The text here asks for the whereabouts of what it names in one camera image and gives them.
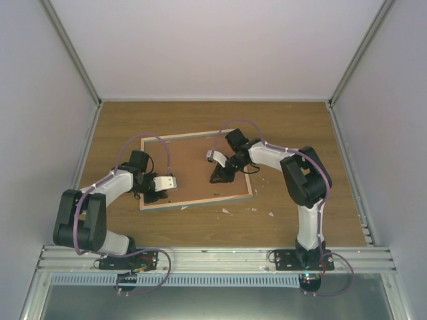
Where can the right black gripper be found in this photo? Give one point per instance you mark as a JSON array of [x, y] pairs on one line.
[[219, 172]]

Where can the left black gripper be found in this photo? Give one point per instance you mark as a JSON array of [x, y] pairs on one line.
[[149, 198]]

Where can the blue wooden picture frame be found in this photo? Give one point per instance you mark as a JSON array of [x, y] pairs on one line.
[[200, 200]]

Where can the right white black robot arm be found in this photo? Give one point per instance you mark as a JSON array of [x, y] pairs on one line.
[[307, 181]]

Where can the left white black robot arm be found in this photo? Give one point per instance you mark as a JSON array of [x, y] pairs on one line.
[[81, 221]]

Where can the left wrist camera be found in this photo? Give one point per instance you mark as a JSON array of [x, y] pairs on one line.
[[164, 183]]

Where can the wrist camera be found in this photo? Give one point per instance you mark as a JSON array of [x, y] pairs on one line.
[[164, 183], [216, 157]]

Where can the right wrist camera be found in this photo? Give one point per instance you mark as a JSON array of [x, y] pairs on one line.
[[216, 157]]

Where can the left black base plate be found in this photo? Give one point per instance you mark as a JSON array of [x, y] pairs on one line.
[[146, 261]]

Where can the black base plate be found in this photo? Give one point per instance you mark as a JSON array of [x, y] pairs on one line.
[[290, 260], [146, 261]]

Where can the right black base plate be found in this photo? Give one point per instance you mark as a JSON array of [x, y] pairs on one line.
[[290, 260]]

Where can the grey slotted cable duct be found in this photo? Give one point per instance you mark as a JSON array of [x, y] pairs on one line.
[[178, 280]]

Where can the aluminium front rail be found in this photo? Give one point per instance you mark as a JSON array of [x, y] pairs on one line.
[[225, 260]]

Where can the left aluminium corner post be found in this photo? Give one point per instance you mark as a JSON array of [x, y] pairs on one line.
[[59, 28]]

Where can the aluminium corner post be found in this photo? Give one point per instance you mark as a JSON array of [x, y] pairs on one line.
[[372, 30], [59, 28]]

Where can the right aluminium corner post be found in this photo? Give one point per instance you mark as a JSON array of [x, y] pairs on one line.
[[372, 30]]

